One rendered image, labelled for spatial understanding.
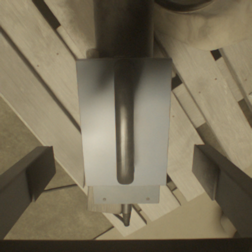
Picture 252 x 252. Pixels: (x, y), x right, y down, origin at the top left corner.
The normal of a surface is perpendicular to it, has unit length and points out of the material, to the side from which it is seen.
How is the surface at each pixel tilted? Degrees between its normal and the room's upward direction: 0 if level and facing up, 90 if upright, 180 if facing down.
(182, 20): 31
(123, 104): 0
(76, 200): 0
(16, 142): 0
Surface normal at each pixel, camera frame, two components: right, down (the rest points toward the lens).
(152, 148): 0.00, 0.26
